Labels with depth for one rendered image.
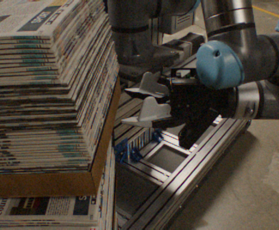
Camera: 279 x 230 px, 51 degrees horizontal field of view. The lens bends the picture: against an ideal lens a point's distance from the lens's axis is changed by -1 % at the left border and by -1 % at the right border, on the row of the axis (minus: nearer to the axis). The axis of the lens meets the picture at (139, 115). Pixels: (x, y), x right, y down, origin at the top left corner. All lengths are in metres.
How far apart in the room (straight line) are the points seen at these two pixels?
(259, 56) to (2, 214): 0.43
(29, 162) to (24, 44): 0.16
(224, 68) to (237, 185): 1.27
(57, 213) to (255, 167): 1.49
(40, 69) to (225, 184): 1.44
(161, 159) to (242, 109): 0.90
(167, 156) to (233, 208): 0.41
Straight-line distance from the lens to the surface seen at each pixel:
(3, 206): 0.47
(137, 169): 1.36
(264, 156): 1.91
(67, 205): 0.44
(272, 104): 0.58
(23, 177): 0.42
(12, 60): 0.32
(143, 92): 0.62
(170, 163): 1.41
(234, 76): 0.46
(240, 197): 1.62
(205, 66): 0.47
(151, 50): 0.89
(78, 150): 0.37
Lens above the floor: 1.16
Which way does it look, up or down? 33 degrees down
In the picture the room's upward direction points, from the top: straight up
